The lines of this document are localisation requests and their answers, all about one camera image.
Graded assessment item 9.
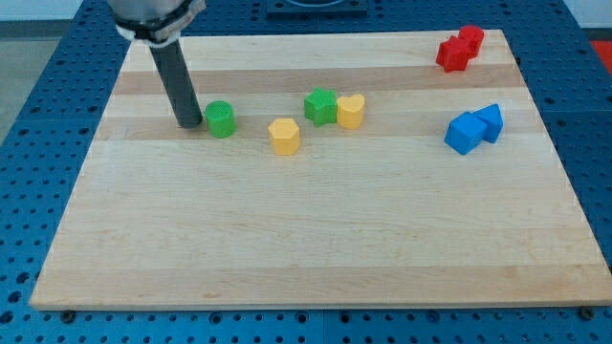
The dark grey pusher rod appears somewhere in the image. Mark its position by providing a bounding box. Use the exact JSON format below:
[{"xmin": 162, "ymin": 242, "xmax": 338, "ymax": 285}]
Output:
[{"xmin": 150, "ymin": 40, "xmax": 203, "ymax": 129}]

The green cylinder block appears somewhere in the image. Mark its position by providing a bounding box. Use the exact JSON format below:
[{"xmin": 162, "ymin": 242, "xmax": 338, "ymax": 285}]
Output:
[{"xmin": 204, "ymin": 100, "xmax": 237, "ymax": 139}]

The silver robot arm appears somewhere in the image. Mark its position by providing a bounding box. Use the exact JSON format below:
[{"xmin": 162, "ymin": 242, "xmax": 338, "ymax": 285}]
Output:
[{"xmin": 108, "ymin": 0, "xmax": 207, "ymax": 129}]

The green star block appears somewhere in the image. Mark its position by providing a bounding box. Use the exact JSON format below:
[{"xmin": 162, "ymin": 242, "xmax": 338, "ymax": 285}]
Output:
[{"xmin": 303, "ymin": 87, "xmax": 338, "ymax": 127}]

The red star block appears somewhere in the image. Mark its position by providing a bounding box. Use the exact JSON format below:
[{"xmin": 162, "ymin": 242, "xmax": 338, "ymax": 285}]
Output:
[{"xmin": 436, "ymin": 35, "xmax": 470, "ymax": 73}]

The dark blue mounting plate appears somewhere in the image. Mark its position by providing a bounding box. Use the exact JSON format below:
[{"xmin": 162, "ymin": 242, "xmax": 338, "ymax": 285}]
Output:
[{"xmin": 265, "ymin": 0, "xmax": 369, "ymax": 17}]

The yellow hexagon block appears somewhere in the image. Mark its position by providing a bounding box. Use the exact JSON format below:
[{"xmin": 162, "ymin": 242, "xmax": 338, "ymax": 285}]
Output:
[{"xmin": 268, "ymin": 118, "xmax": 300, "ymax": 156}]

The yellow heart block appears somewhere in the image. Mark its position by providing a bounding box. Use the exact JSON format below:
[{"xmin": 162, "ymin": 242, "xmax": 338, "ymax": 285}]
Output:
[{"xmin": 337, "ymin": 94, "xmax": 365, "ymax": 130}]

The wooden board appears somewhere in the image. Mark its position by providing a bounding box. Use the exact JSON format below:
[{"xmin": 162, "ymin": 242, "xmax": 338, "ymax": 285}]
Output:
[{"xmin": 30, "ymin": 30, "xmax": 611, "ymax": 311}]

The red cylinder block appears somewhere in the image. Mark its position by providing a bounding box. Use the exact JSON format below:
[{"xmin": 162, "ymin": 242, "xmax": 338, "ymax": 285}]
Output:
[{"xmin": 459, "ymin": 25, "xmax": 485, "ymax": 58}]

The blue cube block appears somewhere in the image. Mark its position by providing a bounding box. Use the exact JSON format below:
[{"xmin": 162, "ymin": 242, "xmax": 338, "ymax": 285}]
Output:
[{"xmin": 444, "ymin": 112, "xmax": 487, "ymax": 155}]

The blue triangle block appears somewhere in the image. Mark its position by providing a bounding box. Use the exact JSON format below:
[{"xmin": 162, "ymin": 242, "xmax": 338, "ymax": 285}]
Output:
[{"xmin": 473, "ymin": 104, "xmax": 504, "ymax": 143}]

